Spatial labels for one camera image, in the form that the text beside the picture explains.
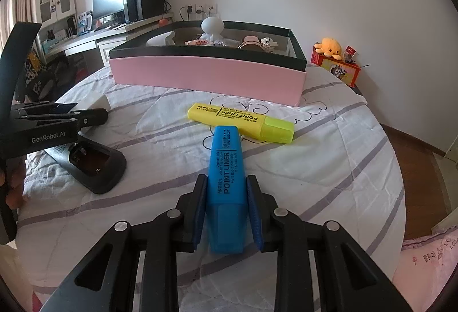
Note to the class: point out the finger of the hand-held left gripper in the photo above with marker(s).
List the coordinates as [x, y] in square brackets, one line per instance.
[46, 107]
[91, 117]

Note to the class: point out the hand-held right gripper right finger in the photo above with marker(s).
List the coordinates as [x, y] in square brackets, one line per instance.
[254, 217]

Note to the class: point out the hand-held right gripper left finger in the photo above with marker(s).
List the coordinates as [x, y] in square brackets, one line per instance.
[200, 213]

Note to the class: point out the blue highlighter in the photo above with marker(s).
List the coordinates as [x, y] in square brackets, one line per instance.
[227, 190]

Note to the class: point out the pink storage box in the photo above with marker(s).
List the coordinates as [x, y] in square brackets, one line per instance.
[207, 74]

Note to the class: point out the person's left hand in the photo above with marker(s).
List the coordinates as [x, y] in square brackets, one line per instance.
[16, 190]

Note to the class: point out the dark flat card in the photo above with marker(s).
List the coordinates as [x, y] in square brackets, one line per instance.
[53, 155]

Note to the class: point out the chair with patterned clothes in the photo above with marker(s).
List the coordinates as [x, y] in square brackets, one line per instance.
[39, 76]

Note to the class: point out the black charging dock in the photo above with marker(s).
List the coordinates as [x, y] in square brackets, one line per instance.
[96, 169]

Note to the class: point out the white striped printed blanket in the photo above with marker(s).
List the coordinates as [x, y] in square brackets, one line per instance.
[315, 162]

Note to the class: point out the white desk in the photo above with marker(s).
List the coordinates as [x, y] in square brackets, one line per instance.
[107, 35]

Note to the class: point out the blue white packages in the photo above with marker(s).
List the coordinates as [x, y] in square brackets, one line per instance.
[84, 23]

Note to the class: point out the yellow highlighter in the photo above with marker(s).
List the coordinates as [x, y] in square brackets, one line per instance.
[232, 119]

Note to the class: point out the white doll figure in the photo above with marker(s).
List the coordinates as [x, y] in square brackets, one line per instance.
[213, 27]

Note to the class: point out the dark nightstand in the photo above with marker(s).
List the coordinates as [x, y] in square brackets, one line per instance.
[359, 90]

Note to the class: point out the red printed box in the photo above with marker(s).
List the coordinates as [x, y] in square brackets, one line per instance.
[338, 70]

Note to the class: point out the pink quilt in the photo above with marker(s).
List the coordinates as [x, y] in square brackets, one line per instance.
[433, 262]

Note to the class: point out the yellow octopus plush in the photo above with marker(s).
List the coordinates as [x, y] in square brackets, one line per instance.
[329, 47]

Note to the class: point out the small red figurine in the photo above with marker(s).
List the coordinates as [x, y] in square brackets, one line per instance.
[350, 53]

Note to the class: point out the white wall sockets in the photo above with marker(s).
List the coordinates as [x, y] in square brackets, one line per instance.
[198, 11]

